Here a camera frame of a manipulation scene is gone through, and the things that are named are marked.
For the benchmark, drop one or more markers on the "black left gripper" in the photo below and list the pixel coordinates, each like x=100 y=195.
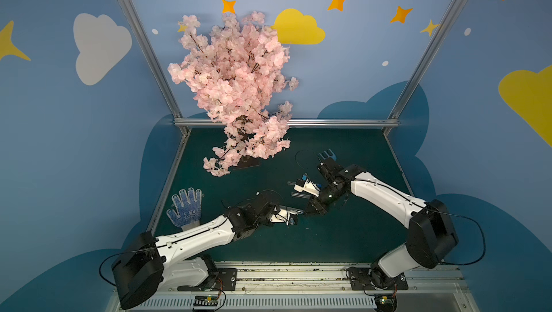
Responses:
x=271 y=211

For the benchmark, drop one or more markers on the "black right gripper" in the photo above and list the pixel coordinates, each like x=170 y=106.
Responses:
x=318 y=196

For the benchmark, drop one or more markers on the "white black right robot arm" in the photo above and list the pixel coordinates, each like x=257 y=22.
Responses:
x=431 y=234

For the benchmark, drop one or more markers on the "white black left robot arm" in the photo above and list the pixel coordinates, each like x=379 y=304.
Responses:
x=178 y=260

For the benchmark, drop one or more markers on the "blue toy garden fork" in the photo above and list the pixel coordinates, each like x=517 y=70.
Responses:
x=324 y=155

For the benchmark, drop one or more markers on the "blue dotted work glove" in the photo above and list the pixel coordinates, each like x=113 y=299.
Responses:
x=186 y=209

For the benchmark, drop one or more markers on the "left controller board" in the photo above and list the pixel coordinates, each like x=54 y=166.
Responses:
x=208 y=302

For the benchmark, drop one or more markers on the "controller board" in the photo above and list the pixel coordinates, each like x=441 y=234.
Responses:
x=208 y=302
x=385 y=303

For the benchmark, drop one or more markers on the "right controller board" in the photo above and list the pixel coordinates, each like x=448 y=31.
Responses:
x=385 y=303

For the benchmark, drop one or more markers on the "pink cherry blossom tree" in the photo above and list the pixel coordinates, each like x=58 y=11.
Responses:
x=234 y=73

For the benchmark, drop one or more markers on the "dark tree base plate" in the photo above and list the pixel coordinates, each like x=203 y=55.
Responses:
x=246 y=162

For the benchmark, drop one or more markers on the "aluminium front rail base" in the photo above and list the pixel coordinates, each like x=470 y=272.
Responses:
x=321 y=287

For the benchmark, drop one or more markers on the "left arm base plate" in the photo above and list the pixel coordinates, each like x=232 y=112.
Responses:
x=222 y=279

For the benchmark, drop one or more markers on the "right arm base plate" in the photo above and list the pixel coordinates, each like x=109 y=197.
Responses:
x=360 y=278

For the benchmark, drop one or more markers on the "aluminium frame post right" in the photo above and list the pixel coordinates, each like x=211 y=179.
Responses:
x=437 y=39

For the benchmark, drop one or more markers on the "aluminium frame post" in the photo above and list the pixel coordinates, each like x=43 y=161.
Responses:
x=154 y=65
x=437 y=39

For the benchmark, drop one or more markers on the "aluminium frame post left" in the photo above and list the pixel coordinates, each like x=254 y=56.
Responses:
x=154 y=65

